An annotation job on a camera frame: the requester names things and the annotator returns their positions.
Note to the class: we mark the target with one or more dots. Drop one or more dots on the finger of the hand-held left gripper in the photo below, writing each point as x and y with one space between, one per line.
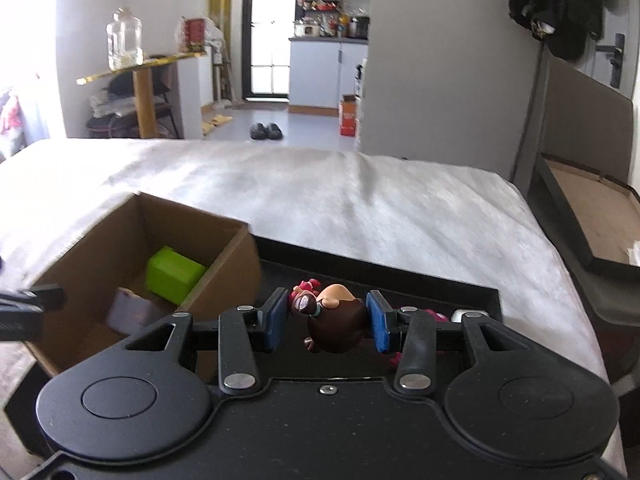
47 297

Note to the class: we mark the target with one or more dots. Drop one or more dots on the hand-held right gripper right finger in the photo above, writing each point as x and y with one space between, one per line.
378 324

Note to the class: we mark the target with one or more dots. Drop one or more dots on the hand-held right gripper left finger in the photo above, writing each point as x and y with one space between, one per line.
276 319

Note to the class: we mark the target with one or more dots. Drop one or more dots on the brown figurine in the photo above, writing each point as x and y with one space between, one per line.
335 327

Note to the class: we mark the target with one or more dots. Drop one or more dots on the brown cardboard box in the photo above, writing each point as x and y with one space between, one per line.
230 272

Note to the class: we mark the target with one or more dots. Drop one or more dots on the lavender cube box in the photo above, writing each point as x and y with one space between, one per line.
130 312

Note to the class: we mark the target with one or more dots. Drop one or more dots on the green hexagonal container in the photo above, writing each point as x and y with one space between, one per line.
172 272

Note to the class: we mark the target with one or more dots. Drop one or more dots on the pink figurine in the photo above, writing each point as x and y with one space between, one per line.
437 316

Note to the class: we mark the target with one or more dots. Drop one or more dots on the black tray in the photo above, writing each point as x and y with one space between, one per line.
350 270

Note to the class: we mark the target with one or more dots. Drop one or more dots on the small white box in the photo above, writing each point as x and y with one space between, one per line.
457 316

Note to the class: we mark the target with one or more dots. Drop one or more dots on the black chair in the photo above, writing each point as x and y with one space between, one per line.
115 120

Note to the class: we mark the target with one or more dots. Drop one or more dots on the yellow slippers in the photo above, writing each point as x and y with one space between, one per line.
217 122

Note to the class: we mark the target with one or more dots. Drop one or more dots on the orange carton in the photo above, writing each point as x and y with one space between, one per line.
348 117

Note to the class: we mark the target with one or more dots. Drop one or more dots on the yellow table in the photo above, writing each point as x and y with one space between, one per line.
145 100

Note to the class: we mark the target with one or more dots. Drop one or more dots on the brown cardboard sheet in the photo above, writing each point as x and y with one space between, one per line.
590 210

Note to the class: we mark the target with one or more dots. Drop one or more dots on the white kitchen cabinet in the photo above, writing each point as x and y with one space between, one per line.
315 72

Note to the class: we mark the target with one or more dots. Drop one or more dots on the coat stand pole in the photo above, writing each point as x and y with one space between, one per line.
530 110

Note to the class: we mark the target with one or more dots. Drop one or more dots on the white tissue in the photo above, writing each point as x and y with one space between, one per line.
634 255

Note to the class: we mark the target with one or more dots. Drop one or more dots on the clear glass bottle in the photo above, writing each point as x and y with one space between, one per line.
125 40

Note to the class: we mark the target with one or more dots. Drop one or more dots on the black framed glass door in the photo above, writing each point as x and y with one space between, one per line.
270 35

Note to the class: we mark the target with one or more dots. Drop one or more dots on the white kitchen appliance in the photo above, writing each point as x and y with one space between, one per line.
306 27

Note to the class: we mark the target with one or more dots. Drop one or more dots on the gold curtain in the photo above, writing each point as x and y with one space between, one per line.
222 30

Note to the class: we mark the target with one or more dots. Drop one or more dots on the red box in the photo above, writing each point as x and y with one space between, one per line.
194 34

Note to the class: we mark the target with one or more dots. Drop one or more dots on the black rice cooker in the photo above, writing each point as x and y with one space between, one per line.
360 27

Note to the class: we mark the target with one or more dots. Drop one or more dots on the grey chair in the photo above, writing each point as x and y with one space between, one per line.
585 110

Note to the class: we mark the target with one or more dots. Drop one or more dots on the black door lock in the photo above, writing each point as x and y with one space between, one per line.
617 60

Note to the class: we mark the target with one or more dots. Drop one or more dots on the black hanging jackets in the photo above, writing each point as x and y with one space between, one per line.
555 0

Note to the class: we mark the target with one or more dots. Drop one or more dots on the grey door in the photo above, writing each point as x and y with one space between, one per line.
627 10

